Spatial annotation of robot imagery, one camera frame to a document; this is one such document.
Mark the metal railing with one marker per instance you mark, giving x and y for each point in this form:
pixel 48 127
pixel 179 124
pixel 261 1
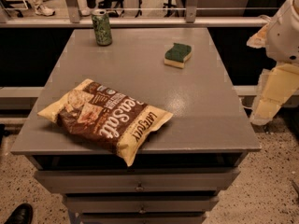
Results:
pixel 189 19

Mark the black shoe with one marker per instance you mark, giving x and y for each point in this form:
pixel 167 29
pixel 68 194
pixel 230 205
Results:
pixel 23 214

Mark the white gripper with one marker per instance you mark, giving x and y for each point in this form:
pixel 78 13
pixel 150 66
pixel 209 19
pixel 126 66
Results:
pixel 282 37

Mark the white sneaker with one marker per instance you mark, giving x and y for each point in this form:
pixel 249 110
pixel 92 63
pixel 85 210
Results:
pixel 44 11

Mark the brown sea salt chips bag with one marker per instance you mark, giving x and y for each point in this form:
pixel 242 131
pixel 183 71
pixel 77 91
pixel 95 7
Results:
pixel 111 119

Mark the green soda can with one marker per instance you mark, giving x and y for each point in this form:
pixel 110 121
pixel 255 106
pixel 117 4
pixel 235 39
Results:
pixel 101 27

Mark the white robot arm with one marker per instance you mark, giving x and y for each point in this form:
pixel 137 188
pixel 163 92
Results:
pixel 280 38

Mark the green and yellow sponge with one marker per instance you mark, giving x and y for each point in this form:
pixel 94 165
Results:
pixel 178 55

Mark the grey drawer cabinet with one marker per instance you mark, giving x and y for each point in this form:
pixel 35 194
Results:
pixel 180 169

